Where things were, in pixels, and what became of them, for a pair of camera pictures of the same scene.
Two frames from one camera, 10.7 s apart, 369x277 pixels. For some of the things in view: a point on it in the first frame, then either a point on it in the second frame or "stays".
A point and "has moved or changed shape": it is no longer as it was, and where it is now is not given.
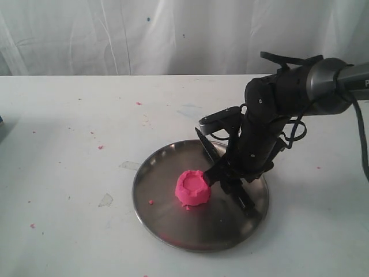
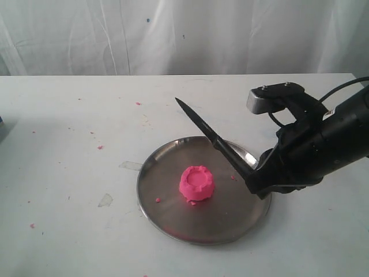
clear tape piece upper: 130,164 stays
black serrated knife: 240,198 to 230,153
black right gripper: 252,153 to 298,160
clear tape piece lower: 106,201 stays
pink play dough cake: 191,188 has moved or changed shape
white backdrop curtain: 176,37 stays
